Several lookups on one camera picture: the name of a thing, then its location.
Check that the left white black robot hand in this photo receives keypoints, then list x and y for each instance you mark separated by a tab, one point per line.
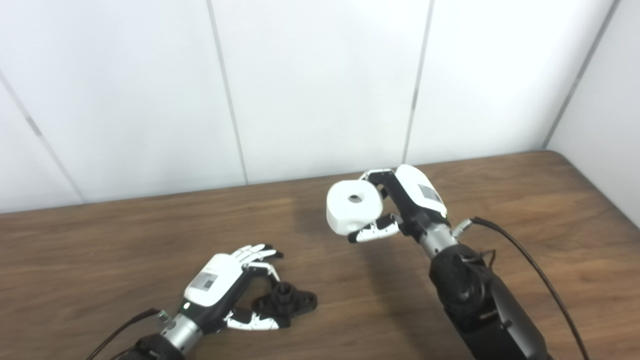
215	285

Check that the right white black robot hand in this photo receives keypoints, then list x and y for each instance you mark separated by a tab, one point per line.
417	195

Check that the round white plastic piece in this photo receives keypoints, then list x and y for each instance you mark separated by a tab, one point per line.
350	212

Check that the black flanged holder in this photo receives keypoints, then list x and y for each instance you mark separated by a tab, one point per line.
295	300

